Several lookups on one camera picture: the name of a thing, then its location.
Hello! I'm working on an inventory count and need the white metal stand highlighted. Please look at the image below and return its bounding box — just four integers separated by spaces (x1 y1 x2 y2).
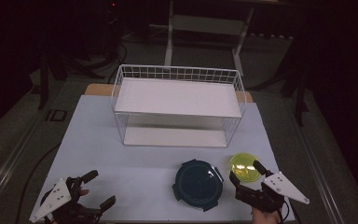
163 0 255 77

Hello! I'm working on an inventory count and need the black floor outlet box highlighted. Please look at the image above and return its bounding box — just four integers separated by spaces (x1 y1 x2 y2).
45 108 68 123

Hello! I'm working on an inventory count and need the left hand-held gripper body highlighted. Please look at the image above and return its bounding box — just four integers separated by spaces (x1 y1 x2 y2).
29 175 103 224

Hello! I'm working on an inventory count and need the light blue table mat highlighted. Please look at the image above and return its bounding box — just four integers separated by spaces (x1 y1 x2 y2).
29 94 296 224

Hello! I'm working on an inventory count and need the yellow-green plastic bowl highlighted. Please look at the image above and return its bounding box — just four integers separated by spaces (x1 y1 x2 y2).
228 152 263 183

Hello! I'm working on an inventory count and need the person's right hand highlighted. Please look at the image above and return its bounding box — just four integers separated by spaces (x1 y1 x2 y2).
250 206 282 224

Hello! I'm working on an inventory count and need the metal floor rail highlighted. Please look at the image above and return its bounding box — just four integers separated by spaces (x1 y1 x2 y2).
287 98 347 224
0 102 54 216

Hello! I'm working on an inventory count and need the wooden table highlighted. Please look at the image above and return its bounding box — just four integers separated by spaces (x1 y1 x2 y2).
84 83 255 104

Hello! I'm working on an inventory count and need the black stand leg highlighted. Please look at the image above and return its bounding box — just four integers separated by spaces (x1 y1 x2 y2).
36 52 63 111
279 69 310 127

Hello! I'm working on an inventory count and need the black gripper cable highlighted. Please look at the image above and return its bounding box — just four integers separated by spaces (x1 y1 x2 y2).
276 199 295 224

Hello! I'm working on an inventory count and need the dark blue lidded container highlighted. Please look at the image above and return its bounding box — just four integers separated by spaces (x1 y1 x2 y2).
172 159 225 213

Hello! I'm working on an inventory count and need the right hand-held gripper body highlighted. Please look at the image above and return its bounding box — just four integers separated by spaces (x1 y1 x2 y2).
235 171 310 215

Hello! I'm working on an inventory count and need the white wire shelf rack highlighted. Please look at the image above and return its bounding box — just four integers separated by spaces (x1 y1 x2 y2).
111 63 247 148

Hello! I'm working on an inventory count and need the bundle of black cables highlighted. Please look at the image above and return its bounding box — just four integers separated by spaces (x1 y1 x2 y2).
71 40 129 84

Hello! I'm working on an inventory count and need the person's left hand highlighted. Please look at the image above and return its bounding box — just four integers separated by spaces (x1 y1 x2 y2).
76 184 90 201

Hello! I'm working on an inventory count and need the black floor cable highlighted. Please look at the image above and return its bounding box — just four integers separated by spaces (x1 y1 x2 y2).
13 141 62 224

